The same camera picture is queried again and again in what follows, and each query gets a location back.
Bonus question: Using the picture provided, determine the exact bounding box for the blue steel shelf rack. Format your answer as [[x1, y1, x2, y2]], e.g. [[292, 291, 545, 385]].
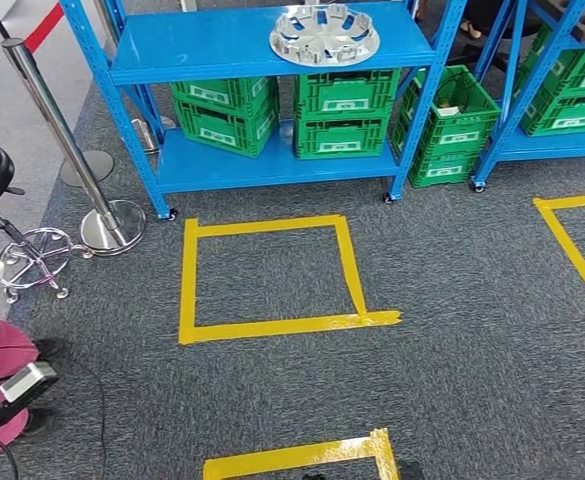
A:
[[472, 0, 585, 195], [59, 0, 468, 221]]

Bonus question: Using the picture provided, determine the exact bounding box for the black foam tray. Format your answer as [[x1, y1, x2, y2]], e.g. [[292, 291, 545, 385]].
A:
[[537, 0, 585, 44]]

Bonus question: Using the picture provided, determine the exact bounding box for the black robot right foot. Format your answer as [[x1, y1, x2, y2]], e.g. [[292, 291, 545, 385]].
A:
[[397, 460, 426, 480]]

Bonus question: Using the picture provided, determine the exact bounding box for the silver wheel cover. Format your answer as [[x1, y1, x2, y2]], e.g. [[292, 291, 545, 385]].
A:
[[269, 3, 381, 68]]

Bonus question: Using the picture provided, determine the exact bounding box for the chrome stanchion post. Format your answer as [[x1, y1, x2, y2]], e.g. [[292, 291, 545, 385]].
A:
[[93, 0, 177, 157], [0, 37, 147, 258]]

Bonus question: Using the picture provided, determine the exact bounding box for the red barrier belt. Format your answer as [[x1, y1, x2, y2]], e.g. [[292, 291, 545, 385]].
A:
[[23, 1, 66, 54]]

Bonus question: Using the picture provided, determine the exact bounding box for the thin black cable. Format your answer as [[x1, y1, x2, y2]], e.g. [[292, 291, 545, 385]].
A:
[[437, 72, 473, 111]]

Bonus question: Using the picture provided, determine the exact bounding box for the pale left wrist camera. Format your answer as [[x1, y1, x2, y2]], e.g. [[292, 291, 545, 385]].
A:
[[0, 361, 58, 405]]

